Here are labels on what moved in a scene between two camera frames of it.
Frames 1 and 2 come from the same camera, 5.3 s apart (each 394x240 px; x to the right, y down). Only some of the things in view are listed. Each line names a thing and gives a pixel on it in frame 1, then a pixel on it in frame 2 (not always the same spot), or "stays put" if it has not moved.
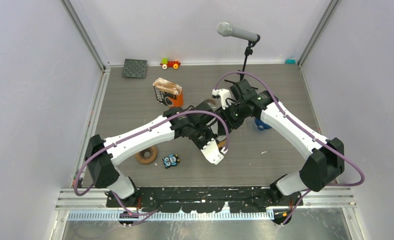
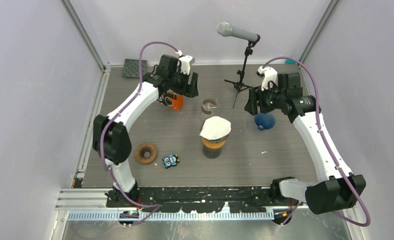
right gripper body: (234, 114) → (267, 100)
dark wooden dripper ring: (147, 155) stays put
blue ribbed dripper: (261, 125) stays put
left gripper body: (202, 135) → (179, 83)
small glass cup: (213, 102) stays put
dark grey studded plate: (134, 68) stays put
